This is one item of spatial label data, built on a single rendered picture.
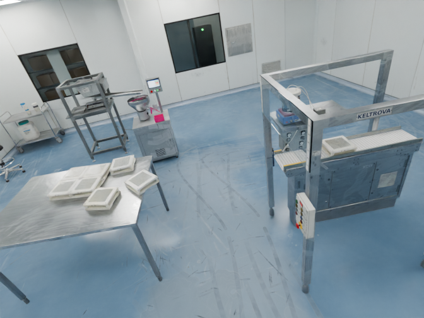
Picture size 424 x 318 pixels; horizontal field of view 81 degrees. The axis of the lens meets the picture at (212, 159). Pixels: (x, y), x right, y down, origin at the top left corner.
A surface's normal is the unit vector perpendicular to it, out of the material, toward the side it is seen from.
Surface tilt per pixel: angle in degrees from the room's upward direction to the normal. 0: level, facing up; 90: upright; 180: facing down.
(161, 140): 90
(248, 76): 90
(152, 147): 90
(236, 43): 90
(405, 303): 0
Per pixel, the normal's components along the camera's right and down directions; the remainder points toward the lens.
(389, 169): 0.11, 0.52
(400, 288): -0.17, -0.83
